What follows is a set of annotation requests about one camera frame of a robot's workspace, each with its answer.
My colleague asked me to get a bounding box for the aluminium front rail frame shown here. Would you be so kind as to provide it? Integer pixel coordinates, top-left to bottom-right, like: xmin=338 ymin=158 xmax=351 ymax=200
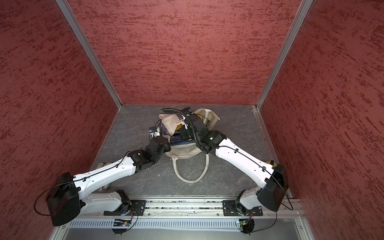
xmin=50 ymin=197 xmax=314 ymax=240

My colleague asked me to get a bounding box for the left circuit board with wires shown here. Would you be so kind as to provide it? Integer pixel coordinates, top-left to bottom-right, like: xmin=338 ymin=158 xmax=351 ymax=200
xmin=112 ymin=219 xmax=133 ymax=235

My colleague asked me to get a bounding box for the circuit board with wires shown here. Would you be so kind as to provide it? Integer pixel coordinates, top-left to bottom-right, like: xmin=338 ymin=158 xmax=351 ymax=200
xmin=236 ymin=219 xmax=255 ymax=234
xmin=112 ymin=219 xmax=133 ymax=235

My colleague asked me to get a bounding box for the left corner aluminium post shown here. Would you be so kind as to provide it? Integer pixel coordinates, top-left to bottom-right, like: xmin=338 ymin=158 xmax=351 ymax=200
xmin=56 ymin=0 xmax=123 ymax=110

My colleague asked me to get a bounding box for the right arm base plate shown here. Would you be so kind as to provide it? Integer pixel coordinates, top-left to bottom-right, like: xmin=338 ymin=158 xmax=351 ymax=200
xmin=222 ymin=199 xmax=264 ymax=217

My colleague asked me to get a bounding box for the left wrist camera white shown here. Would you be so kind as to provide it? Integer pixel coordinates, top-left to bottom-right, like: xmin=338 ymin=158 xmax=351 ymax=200
xmin=150 ymin=126 xmax=161 ymax=136

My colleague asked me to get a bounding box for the right circuit board with wires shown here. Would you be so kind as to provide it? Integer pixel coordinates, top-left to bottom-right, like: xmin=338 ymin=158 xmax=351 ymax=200
xmin=236 ymin=219 xmax=255 ymax=234

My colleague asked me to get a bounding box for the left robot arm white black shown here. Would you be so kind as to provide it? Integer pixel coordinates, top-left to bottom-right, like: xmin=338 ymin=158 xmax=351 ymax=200
xmin=46 ymin=136 xmax=171 ymax=227

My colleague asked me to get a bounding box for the cream canvas tote bag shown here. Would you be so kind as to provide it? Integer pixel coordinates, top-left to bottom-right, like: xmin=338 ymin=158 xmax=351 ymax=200
xmin=159 ymin=107 xmax=220 ymax=184

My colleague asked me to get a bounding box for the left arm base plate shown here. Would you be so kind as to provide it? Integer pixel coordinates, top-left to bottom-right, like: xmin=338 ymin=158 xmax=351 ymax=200
xmin=104 ymin=200 xmax=147 ymax=217

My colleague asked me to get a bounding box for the right corner aluminium post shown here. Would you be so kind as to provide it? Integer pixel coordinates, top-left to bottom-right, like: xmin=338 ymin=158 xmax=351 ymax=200
xmin=256 ymin=0 xmax=313 ymax=112

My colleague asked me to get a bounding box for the corner aluminium post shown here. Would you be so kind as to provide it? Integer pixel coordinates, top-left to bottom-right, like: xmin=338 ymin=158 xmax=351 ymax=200
xmin=56 ymin=0 xmax=123 ymax=110
xmin=256 ymin=0 xmax=313 ymax=112

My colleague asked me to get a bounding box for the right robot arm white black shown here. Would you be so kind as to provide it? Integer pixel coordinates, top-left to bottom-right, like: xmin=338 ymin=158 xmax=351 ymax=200
xmin=183 ymin=114 xmax=289 ymax=214

